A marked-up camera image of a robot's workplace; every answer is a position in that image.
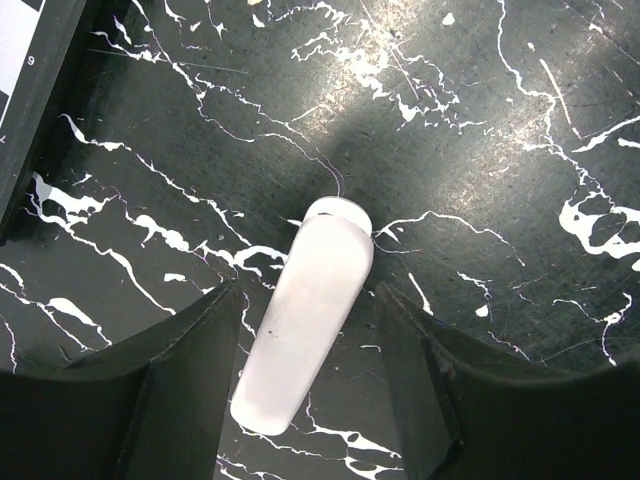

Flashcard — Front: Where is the white stapler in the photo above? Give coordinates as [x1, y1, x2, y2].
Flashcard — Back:
[230, 196, 374, 436]

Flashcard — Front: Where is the black white chessboard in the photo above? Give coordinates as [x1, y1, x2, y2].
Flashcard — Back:
[1, 0, 101, 243]

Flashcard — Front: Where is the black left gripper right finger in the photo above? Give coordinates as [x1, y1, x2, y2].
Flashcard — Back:
[375, 284, 639, 479]

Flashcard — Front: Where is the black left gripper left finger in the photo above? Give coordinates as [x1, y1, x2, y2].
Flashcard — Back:
[1, 280, 243, 479]

